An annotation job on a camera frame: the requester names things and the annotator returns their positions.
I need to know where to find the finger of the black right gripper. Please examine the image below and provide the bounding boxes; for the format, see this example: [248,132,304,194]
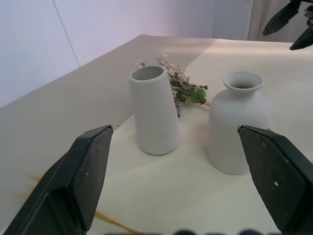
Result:
[290,26,313,51]
[262,0,302,37]

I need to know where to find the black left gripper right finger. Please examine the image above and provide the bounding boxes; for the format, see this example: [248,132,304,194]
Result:
[237,124,313,235]

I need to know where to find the cream table mat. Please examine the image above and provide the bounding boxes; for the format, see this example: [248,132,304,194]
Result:
[94,38,313,235]

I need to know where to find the tall white cylindrical vase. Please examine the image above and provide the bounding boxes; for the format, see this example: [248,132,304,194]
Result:
[129,65,181,156]

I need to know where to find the yellow dried grass stems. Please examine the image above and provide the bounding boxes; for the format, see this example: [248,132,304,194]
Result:
[17,171,145,235]

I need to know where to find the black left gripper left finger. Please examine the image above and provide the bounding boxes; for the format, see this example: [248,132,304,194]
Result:
[0,124,113,235]

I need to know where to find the dried flower bunch green leaves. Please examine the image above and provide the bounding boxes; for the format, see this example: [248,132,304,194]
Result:
[135,52,211,118]

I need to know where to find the white flared-neck round vase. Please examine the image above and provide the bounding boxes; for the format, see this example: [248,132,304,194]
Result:
[208,71,270,175]

